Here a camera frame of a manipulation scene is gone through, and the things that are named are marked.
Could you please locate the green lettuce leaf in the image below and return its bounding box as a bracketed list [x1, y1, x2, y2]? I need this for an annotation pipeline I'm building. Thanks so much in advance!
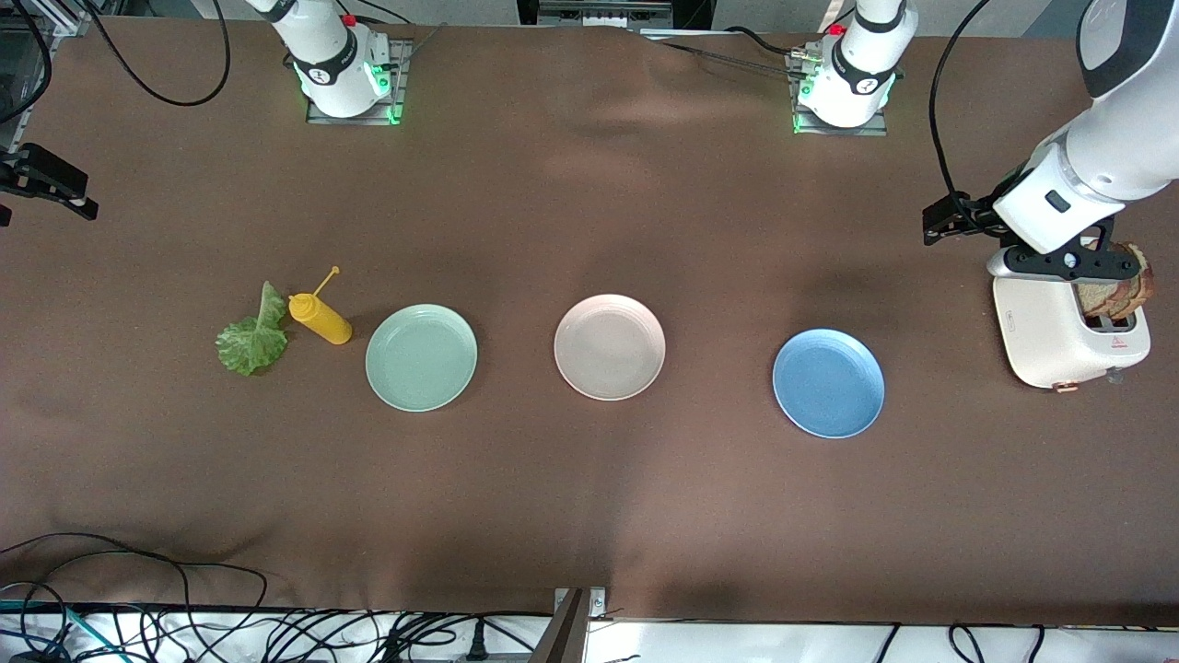
[215, 281, 289, 377]

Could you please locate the blue plate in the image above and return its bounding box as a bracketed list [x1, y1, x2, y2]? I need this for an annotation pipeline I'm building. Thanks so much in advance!
[772, 329, 886, 440]

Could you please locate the beige plate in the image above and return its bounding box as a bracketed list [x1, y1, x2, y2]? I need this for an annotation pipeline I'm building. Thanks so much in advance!
[554, 294, 667, 402]

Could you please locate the mint green plate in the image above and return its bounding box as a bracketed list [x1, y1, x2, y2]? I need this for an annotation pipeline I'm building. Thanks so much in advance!
[365, 304, 479, 413]

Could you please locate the white toaster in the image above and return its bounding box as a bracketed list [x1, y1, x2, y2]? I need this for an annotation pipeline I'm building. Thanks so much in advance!
[992, 241, 1152, 392]

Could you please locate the yellow squeeze bottle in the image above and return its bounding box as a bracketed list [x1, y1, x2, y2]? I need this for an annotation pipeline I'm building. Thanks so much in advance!
[288, 266, 354, 346]

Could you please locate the grey power strip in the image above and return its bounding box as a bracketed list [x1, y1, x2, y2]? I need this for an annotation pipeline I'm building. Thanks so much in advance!
[537, 0, 675, 29]

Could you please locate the brown table cloth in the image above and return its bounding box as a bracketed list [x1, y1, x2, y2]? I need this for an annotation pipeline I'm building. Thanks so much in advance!
[0, 17, 1179, 629]

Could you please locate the aluminium frame rail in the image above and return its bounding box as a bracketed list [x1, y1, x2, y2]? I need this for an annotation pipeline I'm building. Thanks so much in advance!
[20, 0, 100, 40]

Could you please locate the black base cable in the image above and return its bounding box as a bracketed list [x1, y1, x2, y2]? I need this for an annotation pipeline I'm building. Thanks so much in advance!
[640, 26, 816, 76]

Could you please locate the black cable loop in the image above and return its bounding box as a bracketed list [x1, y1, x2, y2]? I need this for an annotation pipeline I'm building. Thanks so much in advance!
[0, 532, 268, 636]

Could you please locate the teal cable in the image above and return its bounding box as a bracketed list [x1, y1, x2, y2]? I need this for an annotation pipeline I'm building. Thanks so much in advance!
[0, 599, 125, 662]

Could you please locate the metal camera post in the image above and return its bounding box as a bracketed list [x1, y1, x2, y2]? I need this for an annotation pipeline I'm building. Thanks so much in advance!
[530, 587, 609, 663]

